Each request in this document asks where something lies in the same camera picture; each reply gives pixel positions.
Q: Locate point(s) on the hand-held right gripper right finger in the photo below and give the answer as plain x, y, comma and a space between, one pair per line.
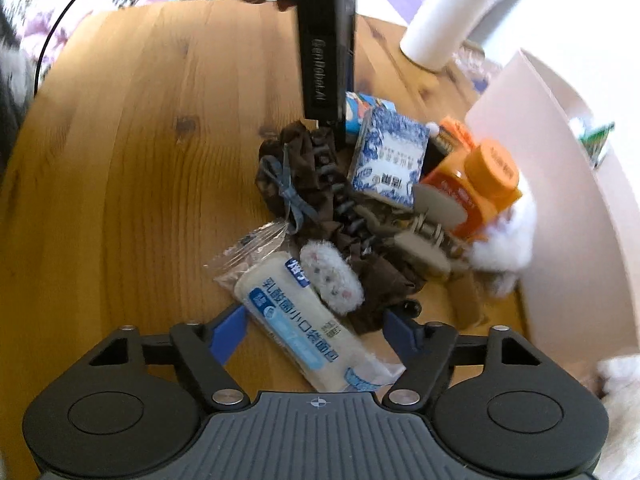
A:
400, 332

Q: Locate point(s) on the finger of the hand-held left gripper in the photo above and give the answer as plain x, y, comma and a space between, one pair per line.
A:
340, 135

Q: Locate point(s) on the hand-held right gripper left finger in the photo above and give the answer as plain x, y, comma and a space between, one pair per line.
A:
227, 332

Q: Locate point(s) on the clear bread packet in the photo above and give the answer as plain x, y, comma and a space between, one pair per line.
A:
300, 320

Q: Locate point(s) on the small black box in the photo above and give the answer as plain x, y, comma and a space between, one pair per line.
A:
442, 147

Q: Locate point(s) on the beige plastic basket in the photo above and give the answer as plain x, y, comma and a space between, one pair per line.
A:
555, 200

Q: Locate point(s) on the blue orange carton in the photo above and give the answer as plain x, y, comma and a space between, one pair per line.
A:
362, 107

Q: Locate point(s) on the blue white patterned box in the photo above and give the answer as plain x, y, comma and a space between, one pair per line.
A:
390, 160

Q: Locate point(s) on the brown scrunchie with ribbon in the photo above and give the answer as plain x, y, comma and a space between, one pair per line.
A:
285, 175

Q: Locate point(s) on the grey hair claw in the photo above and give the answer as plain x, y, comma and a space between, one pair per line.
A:
345, 205

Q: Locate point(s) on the white fuzzy hair clip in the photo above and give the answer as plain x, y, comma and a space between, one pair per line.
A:
332, 272

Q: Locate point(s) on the white ball hairpin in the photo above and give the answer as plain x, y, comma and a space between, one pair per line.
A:
432, 127

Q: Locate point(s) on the beige hair claw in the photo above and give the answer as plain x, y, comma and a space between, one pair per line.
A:
430, 235

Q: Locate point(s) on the orange round container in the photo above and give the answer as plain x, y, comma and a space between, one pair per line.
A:
460, 132

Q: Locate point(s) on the white thermos bottle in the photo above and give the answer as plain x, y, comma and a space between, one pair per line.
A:
445, 20

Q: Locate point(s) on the orange bottle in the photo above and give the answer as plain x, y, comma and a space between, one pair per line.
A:
470, 190

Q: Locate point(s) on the purple flower table mat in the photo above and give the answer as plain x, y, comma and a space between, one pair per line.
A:
475, 67

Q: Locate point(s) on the wooden desk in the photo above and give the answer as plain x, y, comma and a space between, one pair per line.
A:
125, 170

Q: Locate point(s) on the green packet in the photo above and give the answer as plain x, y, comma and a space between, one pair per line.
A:
597, 142

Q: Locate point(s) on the pink cloth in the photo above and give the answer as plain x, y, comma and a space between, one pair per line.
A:
50, 35

